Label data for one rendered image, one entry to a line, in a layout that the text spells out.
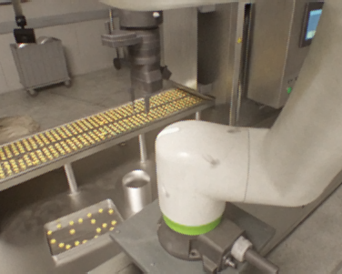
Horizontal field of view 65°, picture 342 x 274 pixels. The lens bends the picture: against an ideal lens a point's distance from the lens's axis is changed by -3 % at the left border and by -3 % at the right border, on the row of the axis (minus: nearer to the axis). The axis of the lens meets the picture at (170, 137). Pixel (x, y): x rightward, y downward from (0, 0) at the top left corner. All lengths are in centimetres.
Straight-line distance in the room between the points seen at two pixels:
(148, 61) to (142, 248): 39
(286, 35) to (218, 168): 59
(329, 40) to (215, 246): 40
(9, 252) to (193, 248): 50
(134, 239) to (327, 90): 49
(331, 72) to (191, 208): 33
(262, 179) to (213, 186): 8
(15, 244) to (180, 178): 55
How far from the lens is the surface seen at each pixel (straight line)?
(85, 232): 82
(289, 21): 93
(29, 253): 84
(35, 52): 411
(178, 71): 112
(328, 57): 23
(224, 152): 43
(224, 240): 54
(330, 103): 25
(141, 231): 63
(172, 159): 43
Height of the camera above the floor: 140
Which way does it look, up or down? 31 degrees down
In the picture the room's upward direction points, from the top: 2 degrees counter-clockwise
